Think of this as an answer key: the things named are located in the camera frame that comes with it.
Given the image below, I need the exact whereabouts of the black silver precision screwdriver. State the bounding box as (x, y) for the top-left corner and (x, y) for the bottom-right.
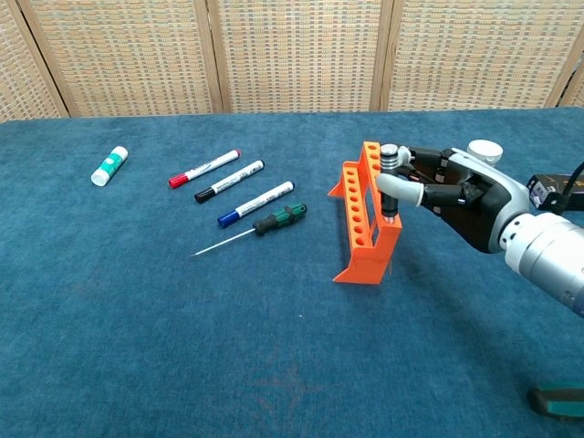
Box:
(380, 143), (403, 224)

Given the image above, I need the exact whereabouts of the white round jar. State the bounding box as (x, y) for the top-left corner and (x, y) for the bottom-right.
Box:
(466, 139), (504, 165)

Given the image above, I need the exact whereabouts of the thin-shaft green black screwdriver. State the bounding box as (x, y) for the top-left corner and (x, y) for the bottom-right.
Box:
(190, 203), (308, 259)

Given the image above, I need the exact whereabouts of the white green glue stick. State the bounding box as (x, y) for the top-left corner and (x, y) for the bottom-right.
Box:
(90, 145), (130, 187)

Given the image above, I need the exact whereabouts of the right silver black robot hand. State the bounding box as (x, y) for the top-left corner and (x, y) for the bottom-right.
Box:
(375, 144), (533, 255)

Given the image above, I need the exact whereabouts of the woven wooden folding screen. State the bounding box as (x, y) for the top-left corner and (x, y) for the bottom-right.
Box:
(0, 0), (584, 123)

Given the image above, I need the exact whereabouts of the blue cap whiteboard marker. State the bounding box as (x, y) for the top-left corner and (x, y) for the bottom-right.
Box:
(216, 181), (296, 228)

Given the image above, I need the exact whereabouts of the thick-shaft green black screwdriver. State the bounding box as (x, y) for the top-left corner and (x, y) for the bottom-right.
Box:
(527, 385), (584, 421)

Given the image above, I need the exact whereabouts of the red cap whiteboard marker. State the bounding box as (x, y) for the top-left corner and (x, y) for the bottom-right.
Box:
(168, 149), (242, 190)

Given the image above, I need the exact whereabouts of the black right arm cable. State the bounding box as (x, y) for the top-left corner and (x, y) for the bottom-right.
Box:
(554, 159), (584, 215)

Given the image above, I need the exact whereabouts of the black cap whiteboard marker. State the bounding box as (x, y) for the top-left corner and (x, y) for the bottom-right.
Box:
(193, 160), (266, 204)

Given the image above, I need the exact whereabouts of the orange tool rack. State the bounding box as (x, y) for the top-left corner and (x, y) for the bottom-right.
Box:
(328, 141), (403, 286)

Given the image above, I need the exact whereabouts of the blue carpet table mat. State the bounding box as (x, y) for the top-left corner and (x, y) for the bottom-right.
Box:
(0, 107), (584, 438)

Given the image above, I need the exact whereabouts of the black cardboard box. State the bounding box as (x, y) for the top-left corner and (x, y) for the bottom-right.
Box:
(525, 172), (584, 209)

